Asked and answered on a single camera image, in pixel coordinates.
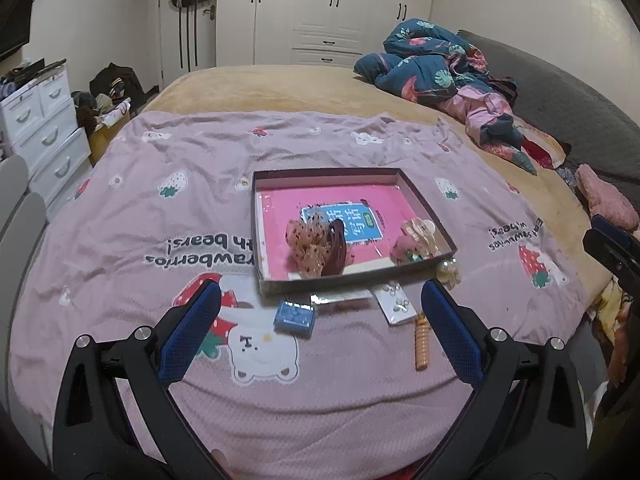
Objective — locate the cream flower hair clip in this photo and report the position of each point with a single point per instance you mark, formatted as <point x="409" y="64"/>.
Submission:
<point x="448" y="274"/>

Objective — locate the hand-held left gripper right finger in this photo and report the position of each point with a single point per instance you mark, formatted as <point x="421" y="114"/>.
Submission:
<point x="450" y="330"/>

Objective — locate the small blue box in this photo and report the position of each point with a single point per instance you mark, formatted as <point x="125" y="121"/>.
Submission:
<point x="294" y="318"/>

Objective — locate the beige claw hair clip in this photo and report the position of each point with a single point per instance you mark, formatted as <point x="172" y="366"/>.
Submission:
<point x="417" y="230"/>

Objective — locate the black television screen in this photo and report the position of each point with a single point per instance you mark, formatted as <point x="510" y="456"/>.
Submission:
<point x="15" y="5"/>

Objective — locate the dark red hair clip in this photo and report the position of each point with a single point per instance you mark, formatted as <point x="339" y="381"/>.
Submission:
<point x="336" y="250"/>

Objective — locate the white door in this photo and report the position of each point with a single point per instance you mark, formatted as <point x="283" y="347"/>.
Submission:
<point x="205" y="40"/>

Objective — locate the orange sheer dotted scrunchie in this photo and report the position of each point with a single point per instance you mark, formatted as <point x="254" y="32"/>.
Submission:
<point x="305" y="245"/>

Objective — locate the yellow printed cloth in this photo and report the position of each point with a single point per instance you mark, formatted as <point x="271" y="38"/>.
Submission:
<point x="612" y="310"/>

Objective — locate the shallow cardboard box tray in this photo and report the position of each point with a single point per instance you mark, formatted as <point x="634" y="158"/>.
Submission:
<point x="260" y="240"/>

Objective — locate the yellow cardboard box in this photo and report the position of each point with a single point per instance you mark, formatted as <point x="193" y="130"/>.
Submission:
<point x="102" y="142"/>

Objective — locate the pink printed blanket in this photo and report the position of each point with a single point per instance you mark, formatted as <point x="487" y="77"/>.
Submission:
<point x="150" y="210"/>

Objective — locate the red and yellow pillow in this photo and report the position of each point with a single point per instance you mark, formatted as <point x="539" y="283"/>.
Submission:
<point x="542" y="147"/>

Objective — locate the pink pajama garment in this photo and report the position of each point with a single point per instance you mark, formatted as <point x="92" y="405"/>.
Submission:
<point x="480" y="110"/>

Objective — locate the pink fuzzy cloth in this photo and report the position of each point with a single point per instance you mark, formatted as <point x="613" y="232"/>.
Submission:
<point x="600" y="195"/>

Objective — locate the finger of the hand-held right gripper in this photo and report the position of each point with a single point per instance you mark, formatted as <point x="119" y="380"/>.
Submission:
<point x="612" y="247"/>

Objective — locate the hanging black belts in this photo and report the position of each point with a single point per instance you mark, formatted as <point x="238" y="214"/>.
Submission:
<point x="187" y="35"/>

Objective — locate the white wardrobe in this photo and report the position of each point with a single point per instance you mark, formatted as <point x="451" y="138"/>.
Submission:
<point x="300" y="0"/>

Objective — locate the white drawer chest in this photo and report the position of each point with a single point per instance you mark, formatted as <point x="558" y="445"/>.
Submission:
<point x="45" y="130"/>

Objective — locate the blue floral duvet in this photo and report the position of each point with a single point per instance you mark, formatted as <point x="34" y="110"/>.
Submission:
<point x="425" y="70"/>

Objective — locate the black bag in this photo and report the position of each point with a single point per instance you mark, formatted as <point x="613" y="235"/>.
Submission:
<point x="117" y="82"/>

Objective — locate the tan bed blanket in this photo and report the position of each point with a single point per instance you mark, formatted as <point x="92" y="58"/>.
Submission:
<point x="275" y="90"/>

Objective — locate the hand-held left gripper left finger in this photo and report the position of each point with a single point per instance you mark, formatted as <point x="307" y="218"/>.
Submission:
<point x="192" y="330"/>

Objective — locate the pile of clothes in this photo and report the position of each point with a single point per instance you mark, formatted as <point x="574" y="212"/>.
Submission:
<point x="92" y="110"/>

